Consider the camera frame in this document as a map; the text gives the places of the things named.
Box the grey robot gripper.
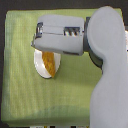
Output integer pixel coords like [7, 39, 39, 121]
[31, 14, 90, 56]

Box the golden braided bread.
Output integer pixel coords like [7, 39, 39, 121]
[42, 52, 55, 77]

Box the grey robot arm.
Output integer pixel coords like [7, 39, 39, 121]
[31, 6, 128, 128]

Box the white round plate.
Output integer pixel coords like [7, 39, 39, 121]
[34, 50, 61, 79]

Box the green table cloth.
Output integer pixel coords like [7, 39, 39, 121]
[1, 10, 101, 124]

